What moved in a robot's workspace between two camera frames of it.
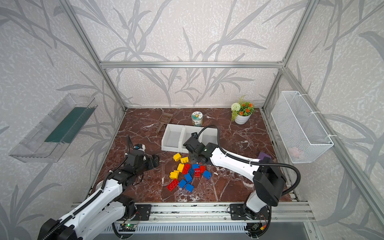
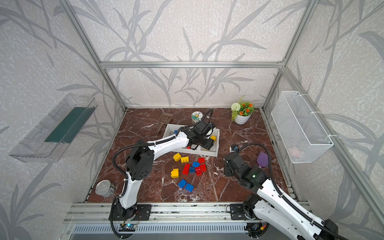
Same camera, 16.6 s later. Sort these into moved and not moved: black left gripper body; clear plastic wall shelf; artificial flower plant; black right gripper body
Moved: black left gripper body; black right gripper body
Not moved: artificial flower plant; clear plastic wall shelf
